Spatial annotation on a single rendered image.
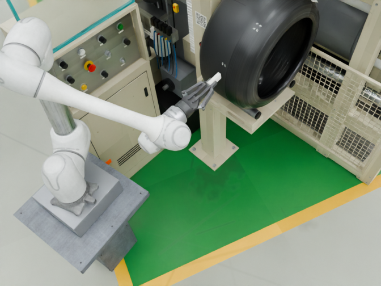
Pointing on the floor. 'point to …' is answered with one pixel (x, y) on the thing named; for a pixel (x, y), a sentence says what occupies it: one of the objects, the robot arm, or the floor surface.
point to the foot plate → (211, 156)
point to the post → (220, 132)
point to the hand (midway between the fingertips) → (214, 80)
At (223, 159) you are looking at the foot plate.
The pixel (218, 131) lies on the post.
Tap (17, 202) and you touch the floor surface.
